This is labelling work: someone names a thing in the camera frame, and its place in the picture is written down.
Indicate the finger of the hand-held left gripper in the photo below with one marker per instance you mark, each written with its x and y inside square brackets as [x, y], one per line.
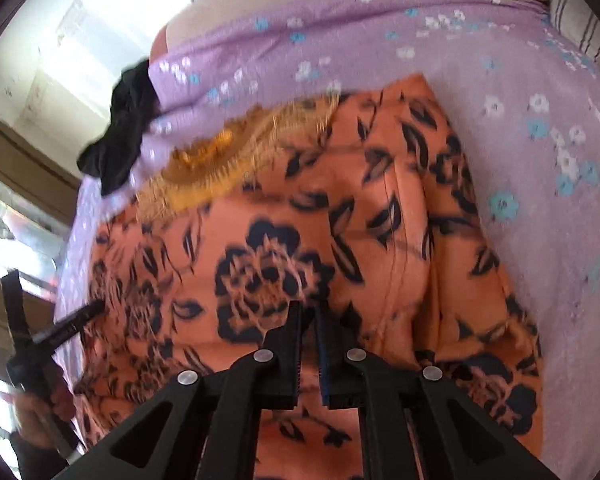
[75, 319]

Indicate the person's left hand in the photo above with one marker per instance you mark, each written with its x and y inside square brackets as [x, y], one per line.
[35, 420]

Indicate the black garment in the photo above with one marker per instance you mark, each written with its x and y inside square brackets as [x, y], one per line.
[120, 130]

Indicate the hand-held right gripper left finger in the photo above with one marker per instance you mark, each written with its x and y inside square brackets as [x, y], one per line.
[292, 330]

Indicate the pink mattress cover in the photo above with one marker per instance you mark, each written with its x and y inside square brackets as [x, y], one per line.
[280, 0]

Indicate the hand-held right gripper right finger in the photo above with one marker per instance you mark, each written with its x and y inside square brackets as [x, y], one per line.
[324, 355]

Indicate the striped pillow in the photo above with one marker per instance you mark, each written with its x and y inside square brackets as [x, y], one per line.
[580, 20]

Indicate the orange floral garment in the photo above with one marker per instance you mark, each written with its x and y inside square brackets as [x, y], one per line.
[330, 220]

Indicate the purple floral bedsheet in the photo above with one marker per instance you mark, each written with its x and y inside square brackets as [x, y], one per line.
[480, 60]

